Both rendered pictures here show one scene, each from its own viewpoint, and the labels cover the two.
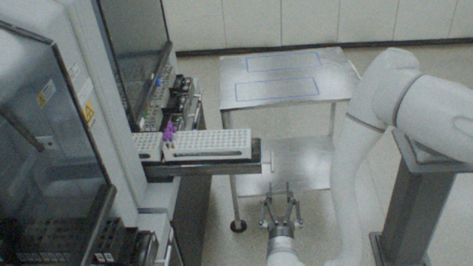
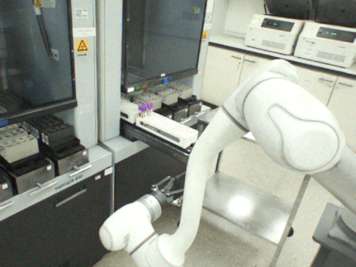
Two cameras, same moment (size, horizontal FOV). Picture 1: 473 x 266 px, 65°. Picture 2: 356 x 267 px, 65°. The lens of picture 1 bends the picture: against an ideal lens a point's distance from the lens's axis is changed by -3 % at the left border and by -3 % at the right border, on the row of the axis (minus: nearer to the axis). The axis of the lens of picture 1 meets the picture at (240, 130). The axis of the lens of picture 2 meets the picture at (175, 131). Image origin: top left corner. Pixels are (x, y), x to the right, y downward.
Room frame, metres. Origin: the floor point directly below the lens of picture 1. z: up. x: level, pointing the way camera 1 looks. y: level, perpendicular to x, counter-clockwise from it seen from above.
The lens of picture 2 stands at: (0.03, -0.49, 1.42)
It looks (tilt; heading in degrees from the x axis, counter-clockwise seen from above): 27 degrees down; 29
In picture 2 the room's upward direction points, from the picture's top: 7 degrees clockwise
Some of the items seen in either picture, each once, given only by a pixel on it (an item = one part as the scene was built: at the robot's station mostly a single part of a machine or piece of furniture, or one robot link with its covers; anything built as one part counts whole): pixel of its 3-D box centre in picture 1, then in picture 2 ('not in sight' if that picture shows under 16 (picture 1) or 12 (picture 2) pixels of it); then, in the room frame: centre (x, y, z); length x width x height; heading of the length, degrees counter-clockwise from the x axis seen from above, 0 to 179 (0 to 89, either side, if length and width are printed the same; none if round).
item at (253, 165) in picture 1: (173, 158); (143, 129); (1.05, 0.25, 0.78); 0.73 x 0.14 x 0.09; 85
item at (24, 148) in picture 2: not in sight; (21, 149); (0.50, 0.38, 0.85); 0.12 x 0.02 x 0.06; 175
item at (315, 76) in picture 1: (287, 143); (249, 184); (1.50, -0.23, 0.41); 0.67 x 0.46 x 0.82; 89
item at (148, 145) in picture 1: (121, 148); (119, 108); (1.06, 0.43, 0.83); 0.30 x 0.10 x 0.06; 85
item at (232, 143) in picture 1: (208, 145); (165, 129); (1.03, 0.12, 0.83); 0.30 x 0.10 x 0.06; 85
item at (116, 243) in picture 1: (114, 240); (60, 136); (0.65, 0.37, 0.85); 0.12 x 0.02 x 0.06; 175
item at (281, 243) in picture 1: (281, 251); (147, 208); (0.64, -0.08, 0.75); 0.09 x 0.06 x 0.09; 84
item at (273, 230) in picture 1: (281, 230); (161, 198); (0.71, -0.09, 0.75); 0.09 x 0.08 x 0.07; 174
